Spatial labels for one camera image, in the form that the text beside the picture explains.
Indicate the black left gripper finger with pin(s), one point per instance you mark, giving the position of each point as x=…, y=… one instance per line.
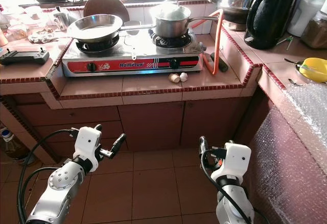
x=97, y=127
x=119, y=142

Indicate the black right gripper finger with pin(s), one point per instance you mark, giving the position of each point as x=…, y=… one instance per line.
x=204, y=148
x=228, y=143

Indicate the steel fork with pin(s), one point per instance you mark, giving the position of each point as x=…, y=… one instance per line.
x=288, y=61

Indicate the yellow plastic bowl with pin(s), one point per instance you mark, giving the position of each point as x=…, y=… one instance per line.
x=314, y=70

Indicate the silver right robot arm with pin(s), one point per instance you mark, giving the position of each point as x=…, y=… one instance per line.
x=232, y=203

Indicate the brown base cabinet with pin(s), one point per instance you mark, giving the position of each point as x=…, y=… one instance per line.
x=148, y=124

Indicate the clear bubble wrap sheet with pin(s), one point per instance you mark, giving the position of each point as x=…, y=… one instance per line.
x=291, y=147

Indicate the white garlic bulb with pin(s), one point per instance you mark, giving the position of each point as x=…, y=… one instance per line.
x=183, y=76

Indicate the brownish garlic bulb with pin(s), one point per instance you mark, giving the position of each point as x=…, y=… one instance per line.
x=174, y=78

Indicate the steel two-burner gas stove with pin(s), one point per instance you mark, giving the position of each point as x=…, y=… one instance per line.
x=133, y=55

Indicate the short black cylinder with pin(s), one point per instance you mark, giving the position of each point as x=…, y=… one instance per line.
x=218, y=62

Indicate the plastic cooking oil bottle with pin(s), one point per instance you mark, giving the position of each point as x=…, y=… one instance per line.
x=9, y=140

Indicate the black tape piece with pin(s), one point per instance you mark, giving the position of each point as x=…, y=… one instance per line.
x=295, y=82

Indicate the steel frying pan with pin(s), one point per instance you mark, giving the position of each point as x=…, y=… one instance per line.
x=94, y=28

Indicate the black flat handheld device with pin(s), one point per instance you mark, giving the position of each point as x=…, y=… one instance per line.
x=25, y=56

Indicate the plate of garlic cloves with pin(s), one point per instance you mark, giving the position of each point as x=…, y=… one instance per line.
x=41, y=36

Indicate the small steel cup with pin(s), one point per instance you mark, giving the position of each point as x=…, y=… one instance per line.
x=60, y=17

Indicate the round brown wooden board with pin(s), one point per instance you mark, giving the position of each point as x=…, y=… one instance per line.
x=104, y=4

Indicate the steel saucepan with lid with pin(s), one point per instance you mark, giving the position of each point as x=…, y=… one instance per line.
x=171, y=25

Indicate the black electric kettle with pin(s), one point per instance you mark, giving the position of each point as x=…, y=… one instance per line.
x=268, y=20

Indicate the white jar with green lid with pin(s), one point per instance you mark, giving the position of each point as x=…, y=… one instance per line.
x=306, y=12

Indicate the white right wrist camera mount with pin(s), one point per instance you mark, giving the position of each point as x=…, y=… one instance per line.
x=235, y=160

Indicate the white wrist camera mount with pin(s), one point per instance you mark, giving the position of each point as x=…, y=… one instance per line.
x=235, y=160
x=88, y=145

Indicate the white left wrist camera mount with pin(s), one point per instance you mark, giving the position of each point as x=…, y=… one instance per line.
x=88, y=145

